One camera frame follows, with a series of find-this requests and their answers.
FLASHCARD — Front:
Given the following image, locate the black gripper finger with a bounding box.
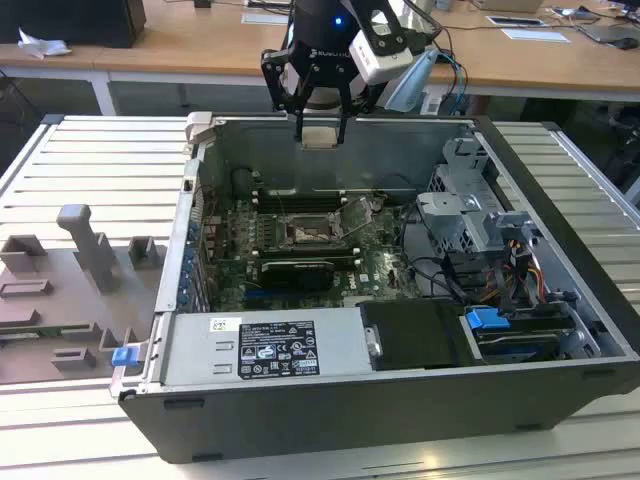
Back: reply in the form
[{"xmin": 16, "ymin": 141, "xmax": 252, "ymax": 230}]
[
  {"xmin": 259, "ymin": 48, "xmax": 319, "ymax": 143},
  {"xmin": 337, "ymin": 82, "xmax": 376, "ymax": 146}
]

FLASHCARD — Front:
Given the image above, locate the silver square CPU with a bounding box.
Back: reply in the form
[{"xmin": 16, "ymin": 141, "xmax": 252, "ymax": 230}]
[{"xmin": 301, "ymin": 125, "xmax": 340, "ymax": 150}]

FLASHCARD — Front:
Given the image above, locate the metal socket cover frame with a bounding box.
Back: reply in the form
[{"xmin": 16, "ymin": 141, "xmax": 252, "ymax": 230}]
[{"xmin": 330, "ymin": 197, "xmax": 377, "ymax": 240}]

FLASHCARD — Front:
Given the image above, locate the black RAM slot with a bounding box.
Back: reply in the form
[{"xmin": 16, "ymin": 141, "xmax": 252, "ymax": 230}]
[
  {"xmin": 254, "ymin": 187, "xmax": 349, "ymax": 196},
  {"xmin": 254, "ymin": 192, "xmax": 349, "ymax": 201},
  {"xmin": 257, "ymin": 250, "xmax": 363, "ymax": 258},
  {"xmin": 257, "ymin": 253, "xmax": 364, "ymax": 264},
  {"xmin": 254, "ymin": 202, "xmax": 349, "ymax": 212},
  {"xmin": 257, "ymin": 247, "xmax": 362, "ymax": 254},
  {"xmin": 257, "ymin": 243, "xmax": 361, "ymax": 250},
  {"xmin": 254, "ymin": 197, "xmax": 349, "ymax": 206}
]

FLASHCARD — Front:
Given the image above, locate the CPU socket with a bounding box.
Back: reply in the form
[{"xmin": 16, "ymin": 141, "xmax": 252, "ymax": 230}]
[{"xmin": 279, "ymin": 212, "xmax": 347, "ymax": 250}]

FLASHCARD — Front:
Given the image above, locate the grey tray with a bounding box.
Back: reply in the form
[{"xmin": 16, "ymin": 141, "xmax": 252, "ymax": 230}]
[{"xmin": 241, "ymin": 10, "xmax": 292, "ymax": 26}]

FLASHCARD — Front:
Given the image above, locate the wooden desk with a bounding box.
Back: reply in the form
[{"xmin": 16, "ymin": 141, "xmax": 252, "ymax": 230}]
[{"xmin": 0, "ymin": 0, "xmax": 640, "ymax": 117}]

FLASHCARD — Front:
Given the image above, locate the metal drive cage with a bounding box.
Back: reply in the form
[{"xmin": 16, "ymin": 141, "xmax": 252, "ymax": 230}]
[{"xmin": 414, "ymin": 137, "xmax": 540, "ymax": 257}]

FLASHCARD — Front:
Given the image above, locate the green motherboard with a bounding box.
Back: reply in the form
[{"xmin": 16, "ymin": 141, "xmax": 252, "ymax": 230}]
[{"xmin": 204, "ymin": 192, "xmax": 431, "ymax": 311}]

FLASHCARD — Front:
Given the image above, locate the graphics card with black shroud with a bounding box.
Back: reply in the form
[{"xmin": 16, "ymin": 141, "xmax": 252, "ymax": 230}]
[{"xmin": 258, "ymin": 258, "xmax": 335, "ymax": 294}]

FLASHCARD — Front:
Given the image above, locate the flat tablet device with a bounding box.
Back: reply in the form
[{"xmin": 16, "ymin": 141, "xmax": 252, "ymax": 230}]
[{"xmin": 486, "ymin": 14, "xmax": 547, "ymax": 29}]

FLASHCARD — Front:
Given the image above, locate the cardboard box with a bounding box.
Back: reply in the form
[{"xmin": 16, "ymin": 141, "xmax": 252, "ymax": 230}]
[{"xmin": 473, "ymin": 0, "xmax": 545, "ymax": 14}]

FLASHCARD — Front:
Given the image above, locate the blue expansion card retainer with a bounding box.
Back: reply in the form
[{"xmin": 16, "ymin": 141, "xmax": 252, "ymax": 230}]
[{"xmin": 180, "ymin": 222, "xmax": 198, "ymax": 309}]

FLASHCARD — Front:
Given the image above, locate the black monitor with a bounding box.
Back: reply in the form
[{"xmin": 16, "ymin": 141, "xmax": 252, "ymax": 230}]
[{"xmin": 0, "ymin": 0, "xmax": 148, "ymax": 49}]

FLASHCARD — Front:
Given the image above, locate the crumpled white paper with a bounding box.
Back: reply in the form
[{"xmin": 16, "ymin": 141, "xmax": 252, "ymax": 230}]
[{"xmin": 17, "ymin": 27, "xmax": 72, "ymax": 60}]

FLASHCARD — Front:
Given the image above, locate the hard disk in blue carrier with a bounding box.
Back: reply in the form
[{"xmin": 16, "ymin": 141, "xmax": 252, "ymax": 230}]
[{"xmin": 462, "ymin": 305, "xmax": 564, "ymax": 364}]

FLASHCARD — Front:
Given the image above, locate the dark laptop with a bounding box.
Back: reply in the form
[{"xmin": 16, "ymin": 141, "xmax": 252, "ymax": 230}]
[{"xmin": 578, "ymin": 22, "xmax": 640, "ymax": 47}]

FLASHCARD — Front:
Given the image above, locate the black office chair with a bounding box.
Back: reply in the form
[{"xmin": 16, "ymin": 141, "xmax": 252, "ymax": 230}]
[{"xmin": 597, "ymin": 97, "xmax": 640, "ymax": 194}]

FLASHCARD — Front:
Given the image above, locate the grey power supply with label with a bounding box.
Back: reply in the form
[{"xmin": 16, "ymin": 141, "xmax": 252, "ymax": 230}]
[{"xmin": 162, "ymin": 307, "xmax": 375, "ymax": 387}]

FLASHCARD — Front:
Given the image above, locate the grey-brown parts rack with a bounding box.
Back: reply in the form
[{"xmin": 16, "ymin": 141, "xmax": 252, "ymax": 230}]
[{"xmin": 0, "ymin": 203, "xmax": 169, "ymax": 385}]

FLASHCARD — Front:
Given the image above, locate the black open PC case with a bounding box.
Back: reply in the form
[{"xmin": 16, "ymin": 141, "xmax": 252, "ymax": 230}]
[{"xmin": 108, "ymin": 110, "xmax": 640, "ymax": 466}]

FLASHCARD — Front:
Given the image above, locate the green circuit board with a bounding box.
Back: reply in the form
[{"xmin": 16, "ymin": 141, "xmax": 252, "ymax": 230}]
[{"xmin": 0, "ymin": 325, "xmax": 69, "ymax": 339}]

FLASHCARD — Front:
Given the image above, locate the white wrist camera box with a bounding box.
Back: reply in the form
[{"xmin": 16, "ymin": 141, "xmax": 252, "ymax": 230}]
[{"xmin": 348, "ymin": 29, "xmax": 415, "ymax": 86}]

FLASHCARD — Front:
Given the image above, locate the grey case latch handle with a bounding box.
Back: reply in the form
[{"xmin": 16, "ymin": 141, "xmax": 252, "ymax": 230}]
[{"xmin": 184, "ymin": 110, "xmax": 217, "ymax": 147}]

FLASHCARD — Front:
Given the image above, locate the blue cable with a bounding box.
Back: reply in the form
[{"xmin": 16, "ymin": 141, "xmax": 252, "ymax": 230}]
[{"xmin": 434, "ymin": 48, "xmax": 471, "ymax": 117}]

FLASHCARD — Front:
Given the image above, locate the black wire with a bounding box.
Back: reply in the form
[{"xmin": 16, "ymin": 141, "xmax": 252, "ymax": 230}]
[{"xmin": 403, "ymin": 255, "xmax": 474, "ymax": 307}]

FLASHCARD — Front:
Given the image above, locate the coloured power wire bundle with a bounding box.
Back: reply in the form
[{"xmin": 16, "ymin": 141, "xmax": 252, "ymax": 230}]
[{"xmin": 504, "ymin": 238, "xmax": 547, "ymax": 307}]

